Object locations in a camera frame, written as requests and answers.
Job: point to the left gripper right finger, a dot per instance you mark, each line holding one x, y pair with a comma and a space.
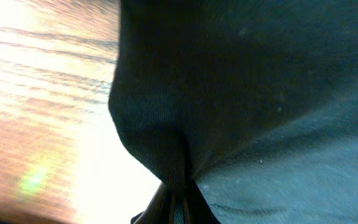
196, 209

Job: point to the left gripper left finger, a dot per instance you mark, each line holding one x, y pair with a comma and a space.
160, 210

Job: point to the black t-shirt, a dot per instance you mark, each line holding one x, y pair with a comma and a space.
255, 100

